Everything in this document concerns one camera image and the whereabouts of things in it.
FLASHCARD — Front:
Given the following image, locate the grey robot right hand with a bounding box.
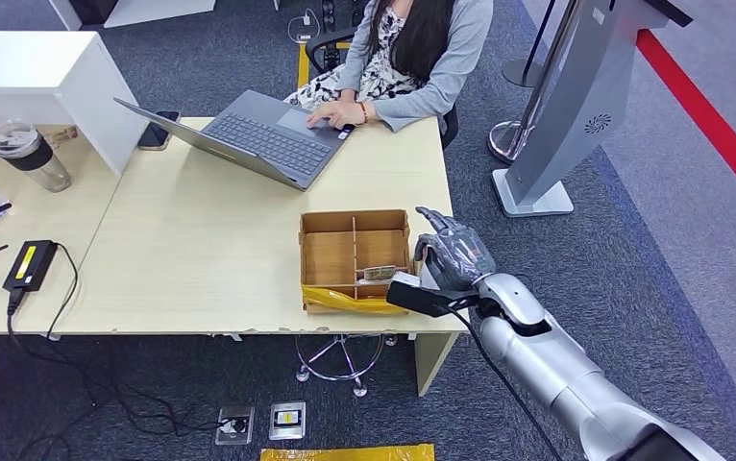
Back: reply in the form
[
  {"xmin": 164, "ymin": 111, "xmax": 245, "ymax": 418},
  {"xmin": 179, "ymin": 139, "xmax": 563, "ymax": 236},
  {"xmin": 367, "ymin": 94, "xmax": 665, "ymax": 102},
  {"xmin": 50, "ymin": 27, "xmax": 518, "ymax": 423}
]
[{"xmin": 413, "ymin": 206, "xmax": 498, "ymax": 294}]

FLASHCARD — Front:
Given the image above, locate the person's left hand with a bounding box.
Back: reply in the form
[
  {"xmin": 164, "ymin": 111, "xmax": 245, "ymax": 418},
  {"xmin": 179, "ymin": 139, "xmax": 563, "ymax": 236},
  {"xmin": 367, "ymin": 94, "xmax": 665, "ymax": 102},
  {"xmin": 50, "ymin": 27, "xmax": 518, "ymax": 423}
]
[{"xmin": 306, "ymin": 100, "xmax": 369, "ymax": 131}]

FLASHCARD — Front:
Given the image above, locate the grey white card reader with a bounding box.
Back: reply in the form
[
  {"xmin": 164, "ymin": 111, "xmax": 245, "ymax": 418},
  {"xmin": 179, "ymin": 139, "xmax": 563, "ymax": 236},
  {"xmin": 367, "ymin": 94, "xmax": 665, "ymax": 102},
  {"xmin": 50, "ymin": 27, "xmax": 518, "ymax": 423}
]
[{"xmin": 413, "ymin": 253, "xmax": 446, "ymax": 293}]

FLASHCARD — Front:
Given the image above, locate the person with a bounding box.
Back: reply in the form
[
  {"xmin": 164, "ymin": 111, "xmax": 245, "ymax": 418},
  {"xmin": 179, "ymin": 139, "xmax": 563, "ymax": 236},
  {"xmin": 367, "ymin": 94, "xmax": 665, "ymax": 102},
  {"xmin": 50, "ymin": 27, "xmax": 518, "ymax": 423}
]
[{"xmin": 283, "ymin": 0, "xmax": 495, "ymax": 133}]

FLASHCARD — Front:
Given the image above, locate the narrow yellow floor tape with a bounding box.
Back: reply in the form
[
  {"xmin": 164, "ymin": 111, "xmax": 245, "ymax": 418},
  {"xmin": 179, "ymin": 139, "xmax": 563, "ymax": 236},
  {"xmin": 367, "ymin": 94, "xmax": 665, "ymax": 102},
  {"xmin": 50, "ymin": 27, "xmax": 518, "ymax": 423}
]
[{"xmin": 296, "ymin": 40, "xmax": 352, "ymax": 90}]

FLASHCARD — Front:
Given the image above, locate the grey open laptop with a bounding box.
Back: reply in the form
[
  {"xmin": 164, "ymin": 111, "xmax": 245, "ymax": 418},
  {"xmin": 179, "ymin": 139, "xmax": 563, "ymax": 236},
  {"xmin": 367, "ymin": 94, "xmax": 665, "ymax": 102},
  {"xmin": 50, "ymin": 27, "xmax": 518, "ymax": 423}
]
[{"xmin": 112, "ymin": 88, "xmax": 356, "ymax": 192}]

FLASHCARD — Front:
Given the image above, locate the beige desk leg panel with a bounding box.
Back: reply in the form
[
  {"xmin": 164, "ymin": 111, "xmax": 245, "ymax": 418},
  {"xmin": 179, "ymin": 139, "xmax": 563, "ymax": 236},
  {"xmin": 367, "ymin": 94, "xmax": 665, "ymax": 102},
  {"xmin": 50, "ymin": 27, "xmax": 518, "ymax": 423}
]
[{"xmin": 414, "ymin": 332, "xmax": 459, "ymax": 398}]

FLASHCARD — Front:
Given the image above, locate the yellow tape strip on box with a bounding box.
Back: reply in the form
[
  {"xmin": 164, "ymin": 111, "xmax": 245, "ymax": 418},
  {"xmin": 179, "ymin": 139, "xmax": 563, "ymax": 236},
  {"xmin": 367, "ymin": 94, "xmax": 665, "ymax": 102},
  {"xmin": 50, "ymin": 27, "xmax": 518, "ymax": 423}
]
[{"xmin": 301, "ymin": 284, "xmax": 412, "ymax": 316}]

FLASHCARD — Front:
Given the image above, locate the cardboard divider box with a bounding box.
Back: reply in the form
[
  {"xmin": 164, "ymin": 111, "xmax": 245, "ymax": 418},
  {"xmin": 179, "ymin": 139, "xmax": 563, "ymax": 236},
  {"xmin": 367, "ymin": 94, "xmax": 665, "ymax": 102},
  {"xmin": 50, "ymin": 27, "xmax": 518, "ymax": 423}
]
[{"xmin": 299, "ymin": 208, "xmax": 414, "ymax": 316}]

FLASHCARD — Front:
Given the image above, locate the chrome stool base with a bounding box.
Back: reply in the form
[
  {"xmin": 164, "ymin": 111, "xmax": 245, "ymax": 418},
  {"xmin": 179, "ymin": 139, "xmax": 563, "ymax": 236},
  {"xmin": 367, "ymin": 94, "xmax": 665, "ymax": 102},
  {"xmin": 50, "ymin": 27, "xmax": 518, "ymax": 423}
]
[{"xmin": 294, "ymin": 332, "xmax": 401, "ymax": 399}]

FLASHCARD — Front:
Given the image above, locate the dark smartphone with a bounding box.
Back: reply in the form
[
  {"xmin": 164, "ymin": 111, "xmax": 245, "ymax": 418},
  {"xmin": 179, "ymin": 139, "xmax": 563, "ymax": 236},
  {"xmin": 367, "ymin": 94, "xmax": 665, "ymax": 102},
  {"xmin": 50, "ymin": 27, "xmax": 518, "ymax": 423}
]
[{"xmin": 136, "ymin": 110, "xmax": 183, "ymax": 152}]

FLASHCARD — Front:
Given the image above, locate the grey kiosk stand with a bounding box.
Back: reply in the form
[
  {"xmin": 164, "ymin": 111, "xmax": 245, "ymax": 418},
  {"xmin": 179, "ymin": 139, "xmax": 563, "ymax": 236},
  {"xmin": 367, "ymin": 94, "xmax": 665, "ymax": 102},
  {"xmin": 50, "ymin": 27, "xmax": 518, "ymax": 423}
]
[{"xmin": 490, "ymin": 0, "xmax": 694, "ymax": 219}]

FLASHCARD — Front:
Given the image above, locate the wide yellow floor tape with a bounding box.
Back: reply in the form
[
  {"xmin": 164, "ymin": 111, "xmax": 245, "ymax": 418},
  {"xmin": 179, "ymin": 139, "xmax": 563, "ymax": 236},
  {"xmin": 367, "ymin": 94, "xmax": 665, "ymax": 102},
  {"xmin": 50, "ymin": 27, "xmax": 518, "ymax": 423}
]
[{"xmin": 259, "ymin": 443, "xmax": 436, "ymax": 461}]

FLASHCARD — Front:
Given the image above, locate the floor socket yellow label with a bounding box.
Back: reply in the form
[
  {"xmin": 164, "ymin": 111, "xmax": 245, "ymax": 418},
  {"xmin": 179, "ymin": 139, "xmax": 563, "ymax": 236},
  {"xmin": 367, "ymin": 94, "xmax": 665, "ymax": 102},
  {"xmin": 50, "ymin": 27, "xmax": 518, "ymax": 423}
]
[{"xmin": 268, "ymin": 400, "xmax": 307, "ymax": 442}]

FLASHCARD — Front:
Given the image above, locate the small tan packet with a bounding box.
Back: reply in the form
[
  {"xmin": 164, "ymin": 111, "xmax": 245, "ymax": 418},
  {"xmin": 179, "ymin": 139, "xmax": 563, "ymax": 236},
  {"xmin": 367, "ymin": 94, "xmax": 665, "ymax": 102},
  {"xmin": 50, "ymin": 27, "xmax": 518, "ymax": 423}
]
[{"xmin": 43, "ymin": 125, "xmax": 81, "ymax": 149}]

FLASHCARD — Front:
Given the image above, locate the floor socket with plug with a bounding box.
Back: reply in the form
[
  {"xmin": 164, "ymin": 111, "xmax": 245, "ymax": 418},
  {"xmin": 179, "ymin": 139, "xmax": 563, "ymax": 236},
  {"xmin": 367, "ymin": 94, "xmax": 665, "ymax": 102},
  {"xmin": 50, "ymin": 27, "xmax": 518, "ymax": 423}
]
[{"xmin": 214, "ymin": 405, "xmax": 257, "ymax": 447}]

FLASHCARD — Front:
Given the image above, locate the red floor tape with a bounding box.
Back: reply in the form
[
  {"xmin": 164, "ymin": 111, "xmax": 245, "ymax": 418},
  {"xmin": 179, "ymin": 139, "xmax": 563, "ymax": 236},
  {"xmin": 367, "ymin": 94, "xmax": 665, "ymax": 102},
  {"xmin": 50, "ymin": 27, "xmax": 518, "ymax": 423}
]
[{"xmin": 635, "ymin": 28, "xmax": 736, "ymax": 224}]

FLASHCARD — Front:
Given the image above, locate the white desk partition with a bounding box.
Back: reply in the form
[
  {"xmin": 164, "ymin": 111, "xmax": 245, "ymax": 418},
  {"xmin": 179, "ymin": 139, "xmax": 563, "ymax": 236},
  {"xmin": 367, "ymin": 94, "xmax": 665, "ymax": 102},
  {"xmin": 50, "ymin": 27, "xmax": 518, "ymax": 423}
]
[{"xmin": 0, "ymin": 30, "xmax": 151, "ymax": 178}]

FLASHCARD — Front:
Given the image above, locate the clear tumbler with black sleeve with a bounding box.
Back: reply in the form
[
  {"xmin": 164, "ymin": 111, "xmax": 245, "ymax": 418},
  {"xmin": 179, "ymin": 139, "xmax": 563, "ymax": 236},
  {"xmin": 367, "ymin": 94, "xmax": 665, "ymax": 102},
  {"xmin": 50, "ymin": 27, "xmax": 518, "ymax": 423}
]
[{"xmin": 0, "ymin": 119, "xmax": 73, "ymax": 194}]

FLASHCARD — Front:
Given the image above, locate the black power adapter yellow label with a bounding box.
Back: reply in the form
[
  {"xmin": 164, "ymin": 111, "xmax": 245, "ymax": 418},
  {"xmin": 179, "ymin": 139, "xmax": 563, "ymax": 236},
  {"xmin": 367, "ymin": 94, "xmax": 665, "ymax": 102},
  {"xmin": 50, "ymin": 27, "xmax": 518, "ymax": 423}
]
[{"xmin": 2, "ymin": 239, "xmax": 60, "ymax": 294}]

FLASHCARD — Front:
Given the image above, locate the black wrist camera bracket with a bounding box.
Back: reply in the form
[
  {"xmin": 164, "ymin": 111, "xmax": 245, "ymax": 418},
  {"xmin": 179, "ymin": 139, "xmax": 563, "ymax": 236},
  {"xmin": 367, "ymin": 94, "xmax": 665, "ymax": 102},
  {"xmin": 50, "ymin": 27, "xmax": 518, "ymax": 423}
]
[{"xmin": 385, "ymin": 271, "xmax": 480, "ymax": 320}]

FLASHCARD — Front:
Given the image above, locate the white charger with cable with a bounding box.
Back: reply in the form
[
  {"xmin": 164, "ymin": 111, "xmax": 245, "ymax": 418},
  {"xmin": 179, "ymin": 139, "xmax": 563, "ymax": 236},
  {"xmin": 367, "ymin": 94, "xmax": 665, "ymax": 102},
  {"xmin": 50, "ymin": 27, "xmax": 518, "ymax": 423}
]
[{"xmin": 287, "ymin": 7, "xmax": 322, "ymax": 44}]

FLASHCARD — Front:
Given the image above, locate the chrome stanchion post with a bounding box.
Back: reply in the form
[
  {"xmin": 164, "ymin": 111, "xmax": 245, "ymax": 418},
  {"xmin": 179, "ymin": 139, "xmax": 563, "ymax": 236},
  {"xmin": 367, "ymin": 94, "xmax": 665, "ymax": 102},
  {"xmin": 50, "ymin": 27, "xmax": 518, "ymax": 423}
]
[{"xmin": 487, "ymin": 0, "xmax": 582, "ymax": 164}]

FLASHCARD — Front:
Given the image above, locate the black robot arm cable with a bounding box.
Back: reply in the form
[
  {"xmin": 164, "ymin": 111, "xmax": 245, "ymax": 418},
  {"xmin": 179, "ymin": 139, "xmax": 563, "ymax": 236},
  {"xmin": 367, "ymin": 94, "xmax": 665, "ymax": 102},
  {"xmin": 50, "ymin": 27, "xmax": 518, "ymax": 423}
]
[{"xmin": 447, "ymin": 306, "xmax": 563, "ymax": 461}]

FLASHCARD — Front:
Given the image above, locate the black stanchion post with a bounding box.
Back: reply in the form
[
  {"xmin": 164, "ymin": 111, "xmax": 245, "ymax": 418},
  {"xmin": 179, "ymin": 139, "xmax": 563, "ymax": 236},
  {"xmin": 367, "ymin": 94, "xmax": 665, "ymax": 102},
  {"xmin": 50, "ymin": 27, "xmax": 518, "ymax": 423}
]
[{"xmin": 502, "ymin": 0, "xmax": 557, "ymax": 88}]

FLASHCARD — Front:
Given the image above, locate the black adapter power cable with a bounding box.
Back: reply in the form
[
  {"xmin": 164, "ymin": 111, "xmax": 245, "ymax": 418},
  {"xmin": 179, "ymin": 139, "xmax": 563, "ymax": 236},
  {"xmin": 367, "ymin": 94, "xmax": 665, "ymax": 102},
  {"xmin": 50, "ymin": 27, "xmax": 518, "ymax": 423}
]
[{"xmin": 5, "ymin": 241, "xmax": 233, "ymax": 461}]

